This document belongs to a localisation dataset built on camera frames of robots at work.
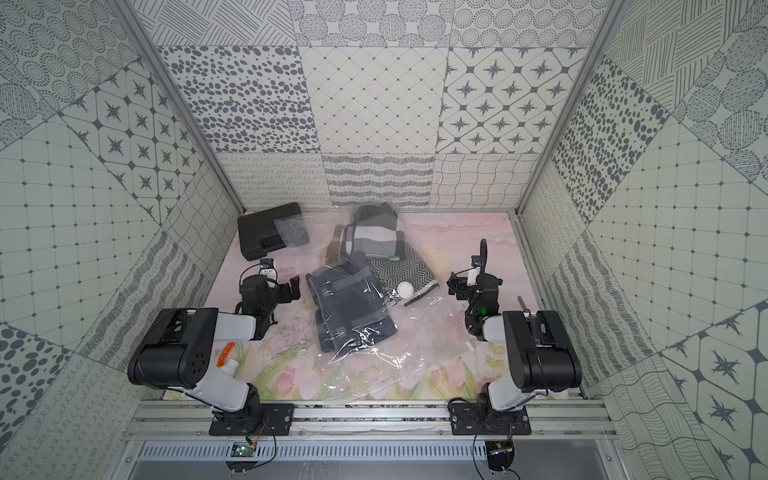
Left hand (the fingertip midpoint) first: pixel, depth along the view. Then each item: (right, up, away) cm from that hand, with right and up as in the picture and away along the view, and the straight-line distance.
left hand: (291, 277), depth 95 cm
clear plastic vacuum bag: (+44, -20, -7) cm, 49 cm away
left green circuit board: (-4, -39, -23) cm, 45 cm away
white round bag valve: (+37, -4, -4) cm, 37 cm away
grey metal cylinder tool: (+75, -9, 0) cm, 76 cm away
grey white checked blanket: (+26, +15, +16) cm, 34 cm away
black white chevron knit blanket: (+32, +1, +2) cm, 32 cm away
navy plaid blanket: (+20, -9, -3) cm, 22 cm away
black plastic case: (-16, +16, +11) cm, 25 cm away
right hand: (+58, 0, +1) cm, 58 cm away
